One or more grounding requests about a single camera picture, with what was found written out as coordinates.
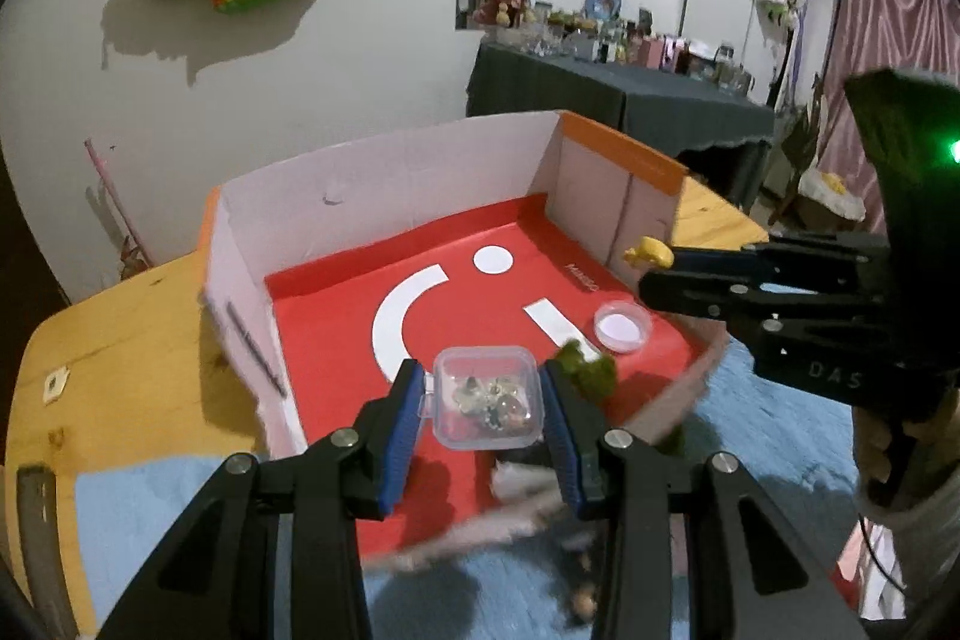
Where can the blue fluffy mat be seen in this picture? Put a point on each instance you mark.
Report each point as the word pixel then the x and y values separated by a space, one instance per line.
pixel 150 497

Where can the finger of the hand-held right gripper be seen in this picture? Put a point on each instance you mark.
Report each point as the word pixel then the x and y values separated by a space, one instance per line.
pixel 750 261
pixel 697 299

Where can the dark grey flat strip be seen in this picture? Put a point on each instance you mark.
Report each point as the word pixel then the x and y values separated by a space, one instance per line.
pixel 41 535

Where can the clear plastic lid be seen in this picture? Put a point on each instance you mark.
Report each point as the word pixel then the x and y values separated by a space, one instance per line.
pixel 622 326

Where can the small clear plastic box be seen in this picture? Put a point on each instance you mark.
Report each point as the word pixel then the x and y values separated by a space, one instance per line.
pixel 480 400

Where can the white table sticker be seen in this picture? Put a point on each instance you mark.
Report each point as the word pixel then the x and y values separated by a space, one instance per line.
pixel 56 385

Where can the row of small boxes and bottles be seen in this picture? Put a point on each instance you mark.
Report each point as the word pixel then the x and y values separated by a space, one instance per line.
pixel 637 44

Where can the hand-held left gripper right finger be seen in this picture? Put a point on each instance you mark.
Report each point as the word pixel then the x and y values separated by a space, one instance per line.
pixel 562 445

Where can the small black figure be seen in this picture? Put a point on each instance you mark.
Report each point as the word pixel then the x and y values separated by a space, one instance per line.
pixel 581 584

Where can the person's right forearm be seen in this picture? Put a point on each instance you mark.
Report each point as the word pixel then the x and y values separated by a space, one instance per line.
pixel 926 535

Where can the green yarn ball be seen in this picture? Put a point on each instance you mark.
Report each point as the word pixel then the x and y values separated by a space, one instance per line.
pixel 592 374

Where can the orange cardboard box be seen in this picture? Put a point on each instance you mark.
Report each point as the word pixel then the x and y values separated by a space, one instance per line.
pixel 337 310

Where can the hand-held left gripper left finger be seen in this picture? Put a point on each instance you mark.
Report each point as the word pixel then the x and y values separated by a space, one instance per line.
pixel 397 437

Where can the person's right hand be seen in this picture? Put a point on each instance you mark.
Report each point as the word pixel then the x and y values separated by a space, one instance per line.
pixel 874 452

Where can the pink stick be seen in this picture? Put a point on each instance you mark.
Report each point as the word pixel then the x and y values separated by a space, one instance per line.
pixel 112 197

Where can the dark cloth covered table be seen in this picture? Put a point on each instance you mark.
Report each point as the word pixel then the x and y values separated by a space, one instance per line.
pixel 600 100

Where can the pink curtain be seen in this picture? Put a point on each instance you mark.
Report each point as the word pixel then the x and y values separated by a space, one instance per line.
pixel 877 10

